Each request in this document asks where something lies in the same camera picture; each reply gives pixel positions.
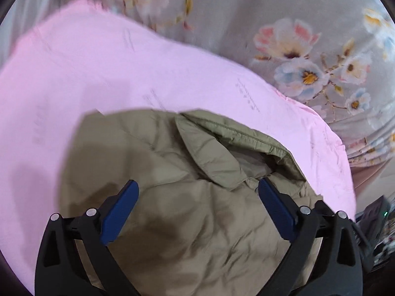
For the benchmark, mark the black electronic device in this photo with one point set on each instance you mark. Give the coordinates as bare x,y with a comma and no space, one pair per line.
373,219

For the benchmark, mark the khaki padded jacket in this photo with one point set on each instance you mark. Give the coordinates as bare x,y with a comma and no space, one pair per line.
191,206

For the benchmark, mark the pink bed sheet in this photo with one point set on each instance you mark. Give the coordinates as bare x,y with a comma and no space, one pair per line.
92,67

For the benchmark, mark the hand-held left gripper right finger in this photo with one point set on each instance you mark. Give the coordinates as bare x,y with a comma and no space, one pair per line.
276,209

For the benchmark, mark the white satin curtain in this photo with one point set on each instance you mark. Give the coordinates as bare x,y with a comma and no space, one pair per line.
34,9

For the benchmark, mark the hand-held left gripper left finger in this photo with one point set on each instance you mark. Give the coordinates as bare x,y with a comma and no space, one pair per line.
120,212

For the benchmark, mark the grey floral blanket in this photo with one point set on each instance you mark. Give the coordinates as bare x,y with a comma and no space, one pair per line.
247,12

